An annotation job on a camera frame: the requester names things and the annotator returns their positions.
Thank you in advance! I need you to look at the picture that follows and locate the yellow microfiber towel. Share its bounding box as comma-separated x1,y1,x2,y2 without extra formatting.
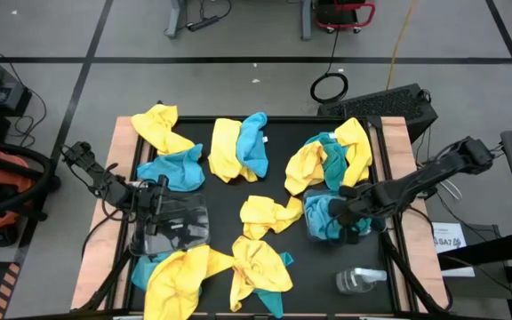
207,117,260,185
228,235,294,313
130,103,196,156
333,116,374,188
239,195,305,242
284,140,329,197
143,244,236,320

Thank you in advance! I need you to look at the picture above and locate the light blue microfiber towel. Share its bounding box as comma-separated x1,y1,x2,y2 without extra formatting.
236,111,270,180
303,193,375,241
136,143,205,193
130,252,172,298

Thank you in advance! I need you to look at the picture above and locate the clear spray bottle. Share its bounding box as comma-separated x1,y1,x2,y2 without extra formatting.
335,266,388,295

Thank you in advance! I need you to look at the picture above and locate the red utility cart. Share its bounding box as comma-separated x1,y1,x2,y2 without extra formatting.
312,0,377,35

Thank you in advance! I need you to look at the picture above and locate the yellow extension cable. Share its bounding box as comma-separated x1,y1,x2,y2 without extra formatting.
385,0,419,92

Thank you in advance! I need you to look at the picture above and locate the black vacuum hose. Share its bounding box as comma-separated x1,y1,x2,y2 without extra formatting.
0,140,61,220

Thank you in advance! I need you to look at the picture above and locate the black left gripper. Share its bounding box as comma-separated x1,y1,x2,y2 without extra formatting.
142,174,204,238

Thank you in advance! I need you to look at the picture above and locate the black coiled cable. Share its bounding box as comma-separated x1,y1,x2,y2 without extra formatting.
309,24,350,105

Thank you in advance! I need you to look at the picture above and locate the white cable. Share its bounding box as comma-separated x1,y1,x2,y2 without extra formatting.
436,177,464,202

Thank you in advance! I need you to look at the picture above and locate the white paper sheet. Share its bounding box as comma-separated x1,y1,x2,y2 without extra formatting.
431,220,477,279

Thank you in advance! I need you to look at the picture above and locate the black power strip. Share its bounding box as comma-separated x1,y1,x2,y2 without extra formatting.
186,15,220,33

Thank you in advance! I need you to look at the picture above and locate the black metal beam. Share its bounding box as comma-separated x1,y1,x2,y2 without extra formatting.
437,229,512,272

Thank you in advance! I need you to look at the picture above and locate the teal microfiber towel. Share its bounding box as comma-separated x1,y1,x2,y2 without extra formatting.
253,251,296,320
303,132,350,193

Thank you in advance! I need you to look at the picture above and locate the grey desk leg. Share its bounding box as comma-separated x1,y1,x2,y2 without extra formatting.
164,0,189,40
300,0,314,42

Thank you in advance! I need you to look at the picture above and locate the clear plastic basket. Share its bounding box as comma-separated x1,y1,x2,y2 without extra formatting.
301,188,387,244
128,191,212,258

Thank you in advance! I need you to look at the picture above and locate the orange shop vacuum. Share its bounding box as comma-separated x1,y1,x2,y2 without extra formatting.
0,138,61,248

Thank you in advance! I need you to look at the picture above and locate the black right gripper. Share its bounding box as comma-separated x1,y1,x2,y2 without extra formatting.
329,182,375,244

